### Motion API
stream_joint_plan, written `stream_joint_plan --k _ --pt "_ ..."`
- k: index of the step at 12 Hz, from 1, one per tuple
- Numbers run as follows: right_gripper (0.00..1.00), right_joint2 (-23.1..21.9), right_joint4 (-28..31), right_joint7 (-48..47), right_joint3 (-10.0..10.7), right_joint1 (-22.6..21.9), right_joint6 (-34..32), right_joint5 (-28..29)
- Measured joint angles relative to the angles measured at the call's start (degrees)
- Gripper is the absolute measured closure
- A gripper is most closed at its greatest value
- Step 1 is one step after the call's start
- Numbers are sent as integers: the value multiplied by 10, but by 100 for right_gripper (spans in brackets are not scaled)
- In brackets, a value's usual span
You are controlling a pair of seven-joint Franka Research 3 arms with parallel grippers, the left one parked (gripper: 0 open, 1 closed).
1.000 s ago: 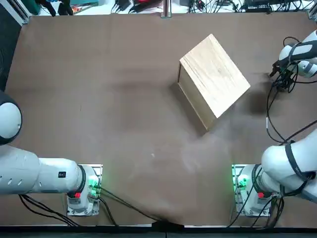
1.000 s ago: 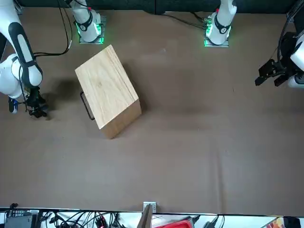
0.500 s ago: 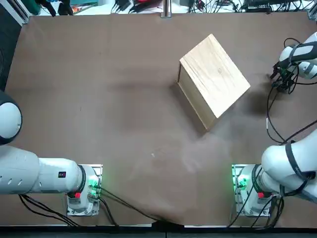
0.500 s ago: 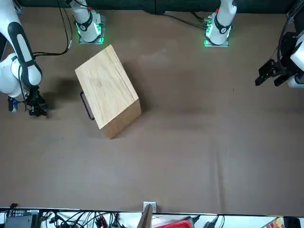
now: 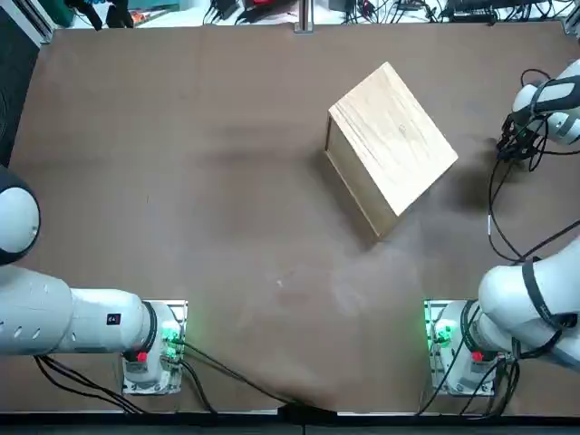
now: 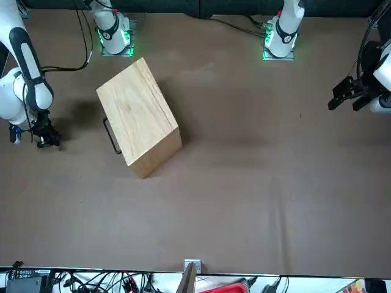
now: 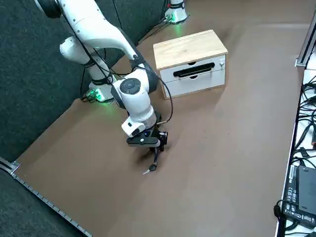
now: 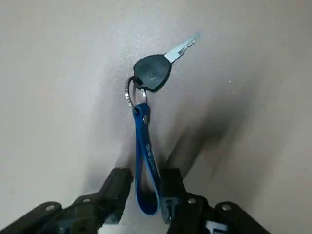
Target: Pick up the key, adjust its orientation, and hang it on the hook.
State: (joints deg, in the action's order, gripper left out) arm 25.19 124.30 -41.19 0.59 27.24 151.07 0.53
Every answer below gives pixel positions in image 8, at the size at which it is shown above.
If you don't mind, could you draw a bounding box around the black key with blue strap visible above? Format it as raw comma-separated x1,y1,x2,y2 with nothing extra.
123,32,202,215

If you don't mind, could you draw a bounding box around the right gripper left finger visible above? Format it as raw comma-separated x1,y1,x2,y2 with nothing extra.
0,167,134,234

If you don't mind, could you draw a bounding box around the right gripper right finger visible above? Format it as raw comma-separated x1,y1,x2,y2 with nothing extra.
158,167,301,234

